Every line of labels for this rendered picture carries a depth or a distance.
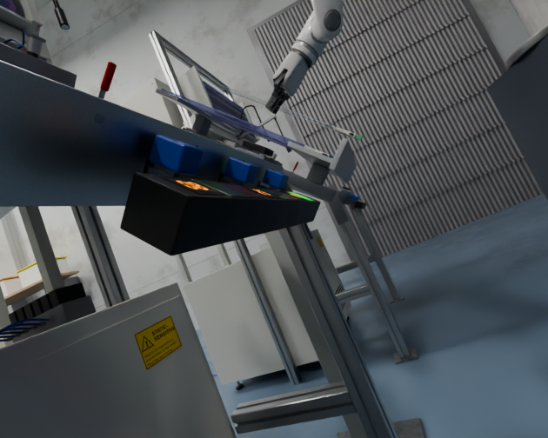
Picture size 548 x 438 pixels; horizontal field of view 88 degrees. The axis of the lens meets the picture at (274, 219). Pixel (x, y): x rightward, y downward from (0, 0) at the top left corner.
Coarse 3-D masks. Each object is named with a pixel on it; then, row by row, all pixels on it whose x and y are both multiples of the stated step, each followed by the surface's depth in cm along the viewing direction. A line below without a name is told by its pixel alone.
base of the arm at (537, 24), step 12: (516, 0) 37; (528, 0) 35; (540, 0) 34; (528, 12) 36; (540, 12) 34; (528, 24) 37; (540, 24) 35; (540, 36) 32; (528, 48) 34; (516, 60) 36
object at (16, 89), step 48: (0, 96) 13; (48, 96) 15; (96, 96) 17; (0, 144) 14; (48, 144) 16; (96, 144) 18; (144, 144) 22; (192, 144) 27; (0, 192) 15; (48, 192) 17; (96, 192) 20
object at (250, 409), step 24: (24, 0) 75; (24, 24) 73; (72, 288) 49; (24, 312) 50; (48, 312) 47; (72, 312) 47; (0, 336) 47; (24, 336) 50; (336, 384) 54; (240, 408) 61; (264, 408) 56; (288, 408) 55; (312, 408) 54; (336, 408) 51; (240, 432) 59
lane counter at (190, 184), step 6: (168, 180) 17; (174, 180) 17; (180, 180) 18; (186, 180) 19; (186, 186) 17; (192, 186) 18; (198, 186) 18; (204, 186) 19; (198, 192) 16; (204, 192) 17; (210, 192) 18; (216, 192) 18
